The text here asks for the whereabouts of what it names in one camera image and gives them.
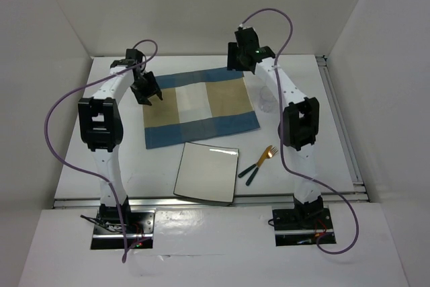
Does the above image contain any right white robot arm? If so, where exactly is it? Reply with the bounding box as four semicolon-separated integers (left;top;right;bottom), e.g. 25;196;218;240
227;26;323;228

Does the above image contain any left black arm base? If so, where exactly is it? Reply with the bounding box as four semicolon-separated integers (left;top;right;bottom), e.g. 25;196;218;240
79;208;157;251

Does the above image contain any square white black-rimmed plate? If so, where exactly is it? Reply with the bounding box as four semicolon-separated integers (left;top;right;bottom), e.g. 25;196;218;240
173;142;239;203

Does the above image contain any clear drinking glass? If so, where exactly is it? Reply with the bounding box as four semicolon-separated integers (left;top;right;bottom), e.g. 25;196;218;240
258;86;278;113

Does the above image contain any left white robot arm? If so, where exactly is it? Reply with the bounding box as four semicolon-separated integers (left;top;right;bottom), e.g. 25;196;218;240
78;48;163;233

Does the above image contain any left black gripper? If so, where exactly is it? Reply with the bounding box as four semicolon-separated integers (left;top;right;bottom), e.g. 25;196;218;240
129;71;161;106

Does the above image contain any aluminium rail frame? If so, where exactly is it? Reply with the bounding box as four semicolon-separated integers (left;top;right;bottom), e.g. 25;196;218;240
54;55;368;208

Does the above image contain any gold fork green handle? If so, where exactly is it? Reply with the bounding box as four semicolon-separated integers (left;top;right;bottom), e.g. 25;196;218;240
245;147;278;186

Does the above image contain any blue beige white placemat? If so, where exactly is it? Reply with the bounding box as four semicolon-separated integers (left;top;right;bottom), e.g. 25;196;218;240
143;67;260;149

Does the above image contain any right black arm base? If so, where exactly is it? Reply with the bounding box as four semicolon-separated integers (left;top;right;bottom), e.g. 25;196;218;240
267;208;337;247

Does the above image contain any gold knife green handle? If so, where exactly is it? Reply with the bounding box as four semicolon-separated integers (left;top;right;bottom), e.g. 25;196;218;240
238;145;273;178

